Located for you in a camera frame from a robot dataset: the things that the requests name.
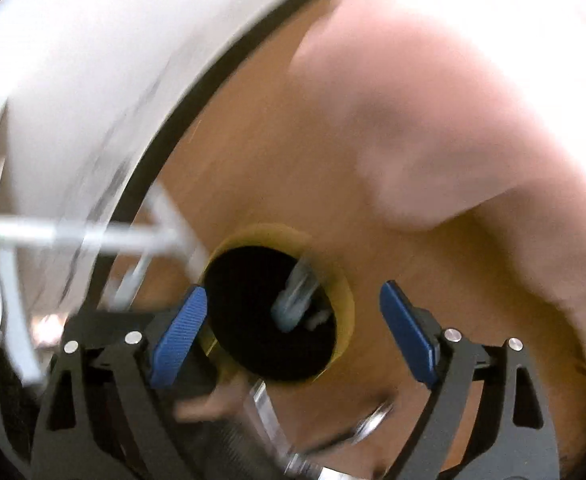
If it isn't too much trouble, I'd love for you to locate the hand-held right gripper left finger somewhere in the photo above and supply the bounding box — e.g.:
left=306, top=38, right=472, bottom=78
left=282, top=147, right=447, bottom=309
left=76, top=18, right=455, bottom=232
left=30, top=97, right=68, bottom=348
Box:
left=30, top=284, right=238, bottom=480

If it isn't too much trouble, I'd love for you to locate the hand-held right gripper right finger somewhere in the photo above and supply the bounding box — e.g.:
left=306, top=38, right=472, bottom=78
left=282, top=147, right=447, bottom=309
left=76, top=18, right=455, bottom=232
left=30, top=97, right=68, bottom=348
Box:
left=379, top=280, right=561, bottom=480

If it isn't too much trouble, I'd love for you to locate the yellow round bin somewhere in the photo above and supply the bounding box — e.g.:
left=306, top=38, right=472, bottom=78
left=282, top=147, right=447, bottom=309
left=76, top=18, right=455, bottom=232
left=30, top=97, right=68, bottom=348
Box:
left=193, top=225, right=356, bottom=392

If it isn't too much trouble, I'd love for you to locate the pale blue wrapper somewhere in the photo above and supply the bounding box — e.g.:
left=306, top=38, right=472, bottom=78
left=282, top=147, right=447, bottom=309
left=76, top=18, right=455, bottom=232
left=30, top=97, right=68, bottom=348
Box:
left=270, top=255, right=324, bottom=333

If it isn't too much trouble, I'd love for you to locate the pale pink cloth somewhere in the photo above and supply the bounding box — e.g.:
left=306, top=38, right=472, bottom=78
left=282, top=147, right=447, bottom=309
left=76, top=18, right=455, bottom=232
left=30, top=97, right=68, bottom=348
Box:
left=289, top=0, right=586, bottom=413

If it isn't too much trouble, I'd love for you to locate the white metal frame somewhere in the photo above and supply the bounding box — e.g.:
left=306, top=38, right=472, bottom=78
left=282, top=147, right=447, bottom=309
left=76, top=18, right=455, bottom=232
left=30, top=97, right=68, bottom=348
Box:
left=0, top=91, right=208, bottom=387

